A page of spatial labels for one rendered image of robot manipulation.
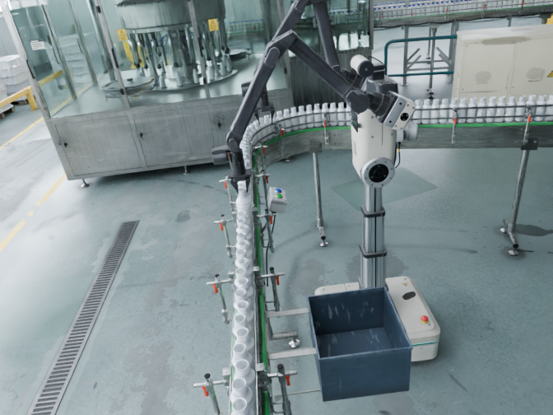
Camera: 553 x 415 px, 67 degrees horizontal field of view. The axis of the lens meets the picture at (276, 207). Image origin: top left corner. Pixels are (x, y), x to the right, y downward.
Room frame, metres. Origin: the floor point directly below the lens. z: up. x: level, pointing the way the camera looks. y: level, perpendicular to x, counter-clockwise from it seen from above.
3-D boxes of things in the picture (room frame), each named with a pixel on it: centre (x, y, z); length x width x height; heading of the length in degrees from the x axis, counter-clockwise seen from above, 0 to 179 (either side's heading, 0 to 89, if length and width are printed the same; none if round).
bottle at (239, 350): (0.85, 0.15, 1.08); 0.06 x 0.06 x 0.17
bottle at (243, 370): (0.79, 0.15, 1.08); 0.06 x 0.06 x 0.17
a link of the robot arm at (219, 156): (1.67, 0.18, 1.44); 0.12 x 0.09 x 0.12; 90
